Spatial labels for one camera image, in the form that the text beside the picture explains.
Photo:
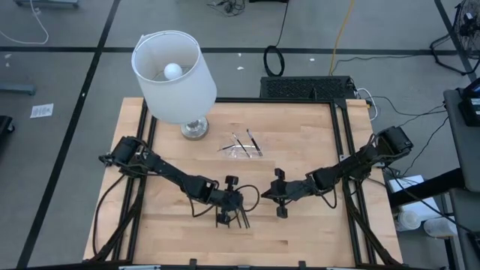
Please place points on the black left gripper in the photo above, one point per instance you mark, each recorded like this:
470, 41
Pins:
227, 198

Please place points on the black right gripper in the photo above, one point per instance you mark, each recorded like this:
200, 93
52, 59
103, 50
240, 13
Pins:
292, 189

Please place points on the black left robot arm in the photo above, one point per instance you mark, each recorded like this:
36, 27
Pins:
127, 150

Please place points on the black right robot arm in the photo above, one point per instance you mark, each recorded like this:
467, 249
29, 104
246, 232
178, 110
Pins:
393, 140

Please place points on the clear acrylic organizer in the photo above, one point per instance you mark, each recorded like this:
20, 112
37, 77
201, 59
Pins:
234, 153

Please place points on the black perforated computer case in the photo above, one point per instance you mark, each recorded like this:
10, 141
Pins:
307, 88

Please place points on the white shade silver table lamp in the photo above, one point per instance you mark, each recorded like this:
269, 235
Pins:
180, 97

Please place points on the white roll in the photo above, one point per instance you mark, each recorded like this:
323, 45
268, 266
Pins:
440, 228
408, 220

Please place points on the grey desk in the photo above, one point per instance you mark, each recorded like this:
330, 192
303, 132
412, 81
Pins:
459, 150

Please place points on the black device with labels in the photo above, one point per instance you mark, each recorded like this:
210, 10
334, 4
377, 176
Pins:
470, 108

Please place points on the white paper sheet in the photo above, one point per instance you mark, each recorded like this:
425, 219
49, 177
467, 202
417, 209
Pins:
42, 111

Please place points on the black floor fan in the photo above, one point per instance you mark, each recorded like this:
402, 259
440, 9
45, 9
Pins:
467, 22

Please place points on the black frame clamp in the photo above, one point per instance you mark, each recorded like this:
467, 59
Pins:
302, 264

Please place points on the black aluminium table frame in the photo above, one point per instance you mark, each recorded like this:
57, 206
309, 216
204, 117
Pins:
240, 100

